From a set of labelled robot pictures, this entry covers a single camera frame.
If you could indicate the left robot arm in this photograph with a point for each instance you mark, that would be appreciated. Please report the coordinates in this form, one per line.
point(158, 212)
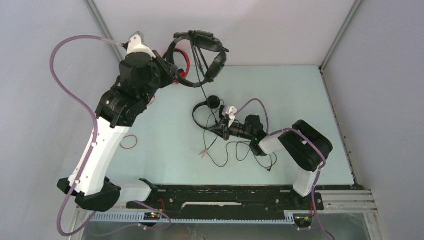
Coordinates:
point(141, 76)

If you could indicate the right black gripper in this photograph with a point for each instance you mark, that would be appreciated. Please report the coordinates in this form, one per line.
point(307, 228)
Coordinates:
point(226, 132)

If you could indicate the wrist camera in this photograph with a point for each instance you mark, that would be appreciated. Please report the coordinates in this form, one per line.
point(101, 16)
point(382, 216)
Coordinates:
point(136, 44)
point(228, 112)

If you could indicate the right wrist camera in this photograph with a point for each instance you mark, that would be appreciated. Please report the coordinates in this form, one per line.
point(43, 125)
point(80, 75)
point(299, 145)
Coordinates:
point(228, 112)

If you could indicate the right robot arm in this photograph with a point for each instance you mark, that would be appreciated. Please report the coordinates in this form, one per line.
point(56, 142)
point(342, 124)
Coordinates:
point(307, 147)

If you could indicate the aluminium frame rail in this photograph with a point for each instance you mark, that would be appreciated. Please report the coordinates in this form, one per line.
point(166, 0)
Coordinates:
point(335, 202)

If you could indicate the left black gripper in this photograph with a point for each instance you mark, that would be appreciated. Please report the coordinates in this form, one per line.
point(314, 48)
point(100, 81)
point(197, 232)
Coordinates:
point(169, 70)

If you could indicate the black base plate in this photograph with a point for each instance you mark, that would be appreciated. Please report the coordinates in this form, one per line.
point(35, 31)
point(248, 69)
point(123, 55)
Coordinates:
point(230, 202)

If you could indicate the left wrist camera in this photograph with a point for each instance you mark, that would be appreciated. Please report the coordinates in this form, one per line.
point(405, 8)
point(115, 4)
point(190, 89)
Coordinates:
point(136, 44)

